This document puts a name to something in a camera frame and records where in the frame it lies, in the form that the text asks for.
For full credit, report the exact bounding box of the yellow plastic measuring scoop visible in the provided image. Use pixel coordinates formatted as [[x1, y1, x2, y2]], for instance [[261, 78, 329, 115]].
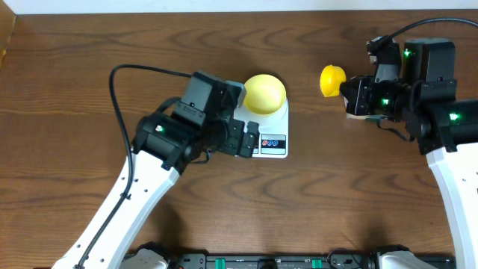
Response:
[[320, 65, 347, 97]]

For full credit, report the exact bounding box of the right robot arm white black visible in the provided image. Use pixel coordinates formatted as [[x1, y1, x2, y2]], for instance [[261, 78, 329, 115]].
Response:
[[340, 37, 477, 268]]

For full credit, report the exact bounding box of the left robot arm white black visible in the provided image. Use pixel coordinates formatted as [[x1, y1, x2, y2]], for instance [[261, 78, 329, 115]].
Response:
[[54, 72, 259, 268]]

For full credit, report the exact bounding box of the white digital kitchen scale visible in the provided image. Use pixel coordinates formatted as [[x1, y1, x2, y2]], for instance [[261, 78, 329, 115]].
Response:
[[234, 99, 289, 158]]

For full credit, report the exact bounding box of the pale yellow plastic bowl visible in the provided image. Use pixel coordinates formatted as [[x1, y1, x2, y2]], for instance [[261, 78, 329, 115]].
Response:
[[243, 74, 287, 115]]

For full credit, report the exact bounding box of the clear container of soybeans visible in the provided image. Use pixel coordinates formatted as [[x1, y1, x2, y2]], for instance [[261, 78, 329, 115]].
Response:
[[342, 95, 385, 120]]

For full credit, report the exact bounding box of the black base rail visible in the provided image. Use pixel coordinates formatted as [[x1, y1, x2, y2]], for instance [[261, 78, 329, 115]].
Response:
[[164, 252, 457, 269]]

